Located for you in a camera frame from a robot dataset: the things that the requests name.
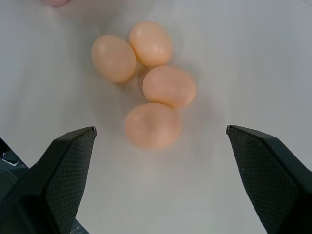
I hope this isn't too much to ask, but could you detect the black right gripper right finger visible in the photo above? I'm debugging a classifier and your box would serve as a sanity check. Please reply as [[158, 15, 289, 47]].
[[226, 124, 312, 234]]

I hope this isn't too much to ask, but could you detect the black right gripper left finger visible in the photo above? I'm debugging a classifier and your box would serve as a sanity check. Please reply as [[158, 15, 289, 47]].
[[0, 126, 97, 234]]

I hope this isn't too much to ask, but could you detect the pink object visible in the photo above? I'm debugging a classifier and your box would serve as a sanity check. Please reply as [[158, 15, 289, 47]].
[[41, 0, 71, 7]]

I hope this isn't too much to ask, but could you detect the pale orange egg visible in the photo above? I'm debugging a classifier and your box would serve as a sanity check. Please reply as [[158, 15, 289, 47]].
[[128, 21, 173, 68], [91, 34, 137, 83], [142, 65, 197, 110], [124, 102, 183, 150]]

